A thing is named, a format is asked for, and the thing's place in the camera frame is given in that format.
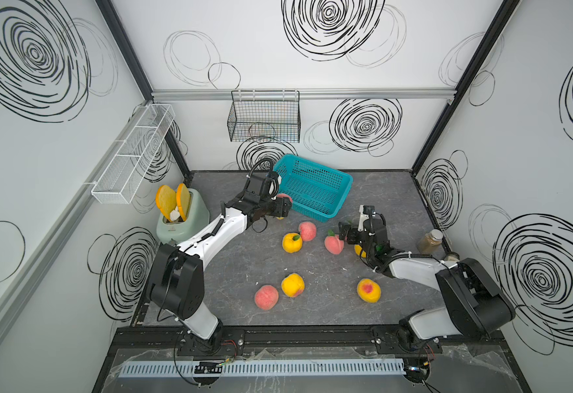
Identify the pink peach with leaf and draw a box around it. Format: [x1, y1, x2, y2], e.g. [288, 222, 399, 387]
[324, 230, 345, 255]

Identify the teal plastic basket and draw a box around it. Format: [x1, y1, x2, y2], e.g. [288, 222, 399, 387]
[273, 155, 353, 222]

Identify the yellow peach red spot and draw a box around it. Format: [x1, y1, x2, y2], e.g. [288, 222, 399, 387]
[357, 278, 381, 304]

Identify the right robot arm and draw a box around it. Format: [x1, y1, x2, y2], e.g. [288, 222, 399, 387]
[339, 211, 515, 351]

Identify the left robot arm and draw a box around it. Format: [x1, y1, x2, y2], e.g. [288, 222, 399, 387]
[143, 169, 292, 352]

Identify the yellow peach right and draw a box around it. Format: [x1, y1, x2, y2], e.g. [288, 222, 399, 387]
[354, 245, 367, 259]

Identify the yellow peach with leaf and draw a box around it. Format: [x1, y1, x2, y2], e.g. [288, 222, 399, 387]
[281, 233, 303, 254]

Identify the small brown glass bottle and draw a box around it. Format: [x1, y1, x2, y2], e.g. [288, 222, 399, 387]
[417, 229, 444, 255]

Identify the mint green toaster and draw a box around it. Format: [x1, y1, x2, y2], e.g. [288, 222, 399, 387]
[156, 188, 209, 243]

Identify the yellow peach front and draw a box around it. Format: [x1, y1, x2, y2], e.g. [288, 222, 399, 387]
[281, 273, 305, 298]

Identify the yellow toast slice right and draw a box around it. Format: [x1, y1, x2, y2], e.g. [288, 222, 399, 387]
[176, 183, 191, 221]

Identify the yellow toast slice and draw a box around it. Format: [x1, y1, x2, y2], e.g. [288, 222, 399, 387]
[155, 185, 178, 222]
[176, 183, 191, 221]

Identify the pink peach front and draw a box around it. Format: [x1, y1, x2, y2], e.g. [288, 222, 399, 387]
[255, 285, 279, 310]

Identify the yellow toast slice left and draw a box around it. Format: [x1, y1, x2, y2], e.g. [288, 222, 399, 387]
[155, 185, 178, 222]

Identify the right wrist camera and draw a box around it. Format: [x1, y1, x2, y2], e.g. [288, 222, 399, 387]
[358, 205, 375, 232]

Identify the black wire wall basket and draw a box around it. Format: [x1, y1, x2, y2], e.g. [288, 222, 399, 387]
[227, 89, 301, 143]

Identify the white wire wall shelf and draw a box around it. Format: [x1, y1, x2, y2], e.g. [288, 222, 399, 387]
[91, 103, 175, 205]

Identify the white slotted cable duct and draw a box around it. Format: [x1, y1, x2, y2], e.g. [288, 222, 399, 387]
[118, 359, 407, 378]

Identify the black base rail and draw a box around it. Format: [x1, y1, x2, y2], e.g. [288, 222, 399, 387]
[106, 325, 509, 360]

